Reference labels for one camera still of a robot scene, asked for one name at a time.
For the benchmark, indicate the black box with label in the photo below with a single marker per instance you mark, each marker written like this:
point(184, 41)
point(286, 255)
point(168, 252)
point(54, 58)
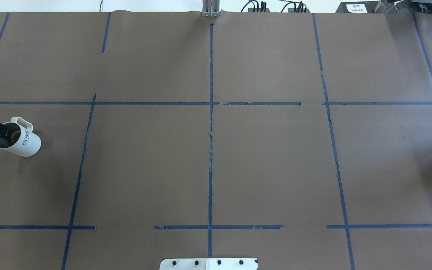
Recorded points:
point(357, 7)

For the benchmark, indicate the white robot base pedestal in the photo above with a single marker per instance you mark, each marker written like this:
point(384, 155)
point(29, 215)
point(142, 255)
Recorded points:
point(209, 264)

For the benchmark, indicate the aluminium frame post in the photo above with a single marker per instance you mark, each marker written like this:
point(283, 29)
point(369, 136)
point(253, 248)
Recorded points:
point(211, 8)

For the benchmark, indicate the white ribbed HOME mug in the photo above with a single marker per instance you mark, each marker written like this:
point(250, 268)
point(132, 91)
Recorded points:
point(22, 141)

